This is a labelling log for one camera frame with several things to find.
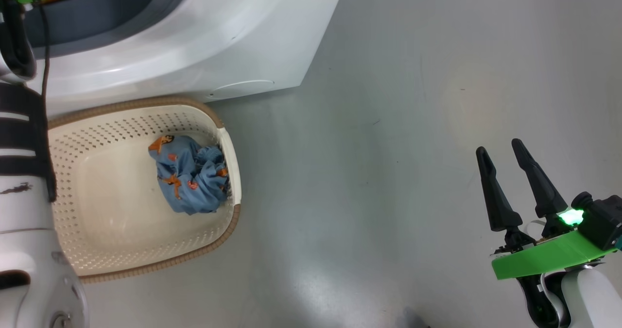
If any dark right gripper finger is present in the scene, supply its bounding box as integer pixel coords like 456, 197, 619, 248
475, 146, 524, 233
511, 138, 569, 219

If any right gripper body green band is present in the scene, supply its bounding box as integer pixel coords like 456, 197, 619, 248
491, 209, 619, 281

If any blue garment with orange print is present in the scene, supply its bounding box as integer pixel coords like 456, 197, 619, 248
148, 135, 230, 216

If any grey rubber door gasket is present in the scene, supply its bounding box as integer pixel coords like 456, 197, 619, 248
24, 0, 196, 59

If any white front-load washing machine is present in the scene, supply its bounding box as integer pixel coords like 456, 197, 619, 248
19, 0, 348, 118

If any cream perforated laundry basket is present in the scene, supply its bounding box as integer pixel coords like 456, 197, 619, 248
48, 97, 242, 284

